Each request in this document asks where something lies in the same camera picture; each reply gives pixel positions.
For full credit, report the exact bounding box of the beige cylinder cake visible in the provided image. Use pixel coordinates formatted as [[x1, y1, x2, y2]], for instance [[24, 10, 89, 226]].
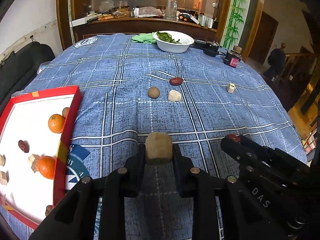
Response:
[[145, 132, 173, 165]]

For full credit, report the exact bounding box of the orange tangerine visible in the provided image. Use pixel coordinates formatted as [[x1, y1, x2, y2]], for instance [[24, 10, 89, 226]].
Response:
[[48, 114, 65, 134], [37, 155, 55, 180]]

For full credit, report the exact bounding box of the white cake piece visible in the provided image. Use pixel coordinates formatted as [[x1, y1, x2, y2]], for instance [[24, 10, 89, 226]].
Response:
[[168, 90, 182, 102]]

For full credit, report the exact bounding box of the brown longan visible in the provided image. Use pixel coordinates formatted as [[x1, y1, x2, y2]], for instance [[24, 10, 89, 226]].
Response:
[[148, 86, 160, 99]]

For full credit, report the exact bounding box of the small white cube cake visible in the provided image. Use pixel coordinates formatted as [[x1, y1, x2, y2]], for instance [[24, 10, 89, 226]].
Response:
[[227, 83, 235, 94]]

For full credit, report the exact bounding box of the dark red date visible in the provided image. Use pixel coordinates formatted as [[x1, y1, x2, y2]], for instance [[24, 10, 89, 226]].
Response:
[[227, 134, 241, 143]]

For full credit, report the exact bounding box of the dark brown round fruit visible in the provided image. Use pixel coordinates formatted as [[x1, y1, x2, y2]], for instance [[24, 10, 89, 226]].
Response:
[[45, 205, 53, 216]]

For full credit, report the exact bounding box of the blue plaid tablecloth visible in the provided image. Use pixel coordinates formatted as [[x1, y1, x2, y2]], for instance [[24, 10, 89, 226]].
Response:
[[0, 32, 308, 240]]

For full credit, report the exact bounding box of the red white tray box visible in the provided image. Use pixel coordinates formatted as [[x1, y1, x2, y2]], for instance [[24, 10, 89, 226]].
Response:
[[1, 86, 81, 229]]

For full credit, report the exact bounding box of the dark jar pink label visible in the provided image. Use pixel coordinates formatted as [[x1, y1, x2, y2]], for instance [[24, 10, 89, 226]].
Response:
[[223, 45, 242, 68]]

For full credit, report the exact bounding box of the black electronic device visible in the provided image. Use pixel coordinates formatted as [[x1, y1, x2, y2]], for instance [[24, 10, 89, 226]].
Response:
[[192, 40, 220, 57]]

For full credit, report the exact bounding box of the white bowl with greens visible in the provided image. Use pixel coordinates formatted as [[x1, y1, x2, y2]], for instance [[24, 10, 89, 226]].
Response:
[[153, 30, 194, 54]]

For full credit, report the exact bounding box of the green cloth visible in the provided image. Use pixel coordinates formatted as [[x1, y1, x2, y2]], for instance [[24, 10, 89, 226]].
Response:
[[132, 33, 157, 44]]

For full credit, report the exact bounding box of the black sofa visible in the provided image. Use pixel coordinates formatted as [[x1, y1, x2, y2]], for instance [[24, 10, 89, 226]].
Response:
[[0, 41, 55, 112]]

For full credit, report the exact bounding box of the wooden sideboard cabinet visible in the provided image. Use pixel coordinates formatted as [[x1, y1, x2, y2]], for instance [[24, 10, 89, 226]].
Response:
[[56, 0, 265, 59]]

